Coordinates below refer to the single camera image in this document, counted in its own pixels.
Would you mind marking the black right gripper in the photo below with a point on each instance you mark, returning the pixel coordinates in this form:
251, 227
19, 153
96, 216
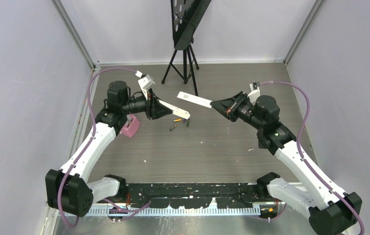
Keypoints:
229, 107

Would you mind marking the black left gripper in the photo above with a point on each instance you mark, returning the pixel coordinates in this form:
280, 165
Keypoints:
154, 109

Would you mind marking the white remote battery cover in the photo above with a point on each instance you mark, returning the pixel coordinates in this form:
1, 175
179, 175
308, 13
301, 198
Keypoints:
195, 99

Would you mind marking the white remote control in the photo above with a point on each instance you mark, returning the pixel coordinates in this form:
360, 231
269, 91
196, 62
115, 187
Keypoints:
180, 112

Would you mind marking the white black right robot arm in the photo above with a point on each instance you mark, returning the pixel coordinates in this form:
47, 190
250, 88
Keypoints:
329, 209

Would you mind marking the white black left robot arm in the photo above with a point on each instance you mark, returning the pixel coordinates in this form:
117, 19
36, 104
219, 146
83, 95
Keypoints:
68, 189

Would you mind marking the pink metronome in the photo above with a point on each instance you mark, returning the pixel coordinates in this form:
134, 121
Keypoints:
131, 126

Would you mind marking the black music stand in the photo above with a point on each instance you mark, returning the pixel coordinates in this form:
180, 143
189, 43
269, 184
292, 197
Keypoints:
186, 15

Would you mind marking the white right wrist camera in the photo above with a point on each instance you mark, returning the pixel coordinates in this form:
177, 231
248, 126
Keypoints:
254, 92

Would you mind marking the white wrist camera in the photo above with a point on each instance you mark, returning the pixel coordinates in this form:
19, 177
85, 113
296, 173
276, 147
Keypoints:
146, 82
254, 92

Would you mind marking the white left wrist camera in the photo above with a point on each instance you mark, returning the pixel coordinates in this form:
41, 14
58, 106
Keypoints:
146, 82

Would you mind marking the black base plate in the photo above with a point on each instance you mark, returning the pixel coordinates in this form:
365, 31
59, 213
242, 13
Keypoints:
195, 195

